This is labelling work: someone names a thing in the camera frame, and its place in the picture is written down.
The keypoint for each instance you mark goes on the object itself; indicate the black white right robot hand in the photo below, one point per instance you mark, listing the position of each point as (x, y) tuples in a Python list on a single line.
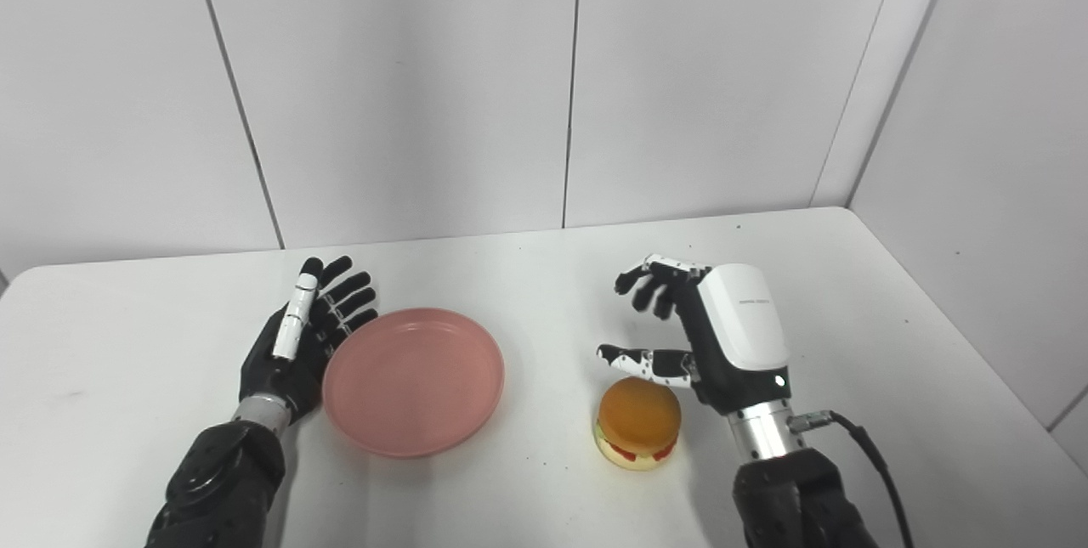
[(744, 327)]

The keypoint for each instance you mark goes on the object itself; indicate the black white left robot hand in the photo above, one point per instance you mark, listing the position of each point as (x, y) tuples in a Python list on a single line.
[(268, 370)]

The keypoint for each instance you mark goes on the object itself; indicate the toy hamburger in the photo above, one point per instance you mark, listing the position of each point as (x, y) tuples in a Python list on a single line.
[(637, 420)]

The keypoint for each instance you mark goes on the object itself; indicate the pink round plate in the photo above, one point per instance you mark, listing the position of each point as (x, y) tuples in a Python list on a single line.
[(412, 382)]

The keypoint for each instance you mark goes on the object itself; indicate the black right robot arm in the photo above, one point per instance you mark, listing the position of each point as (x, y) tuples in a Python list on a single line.
[(790, 501)]

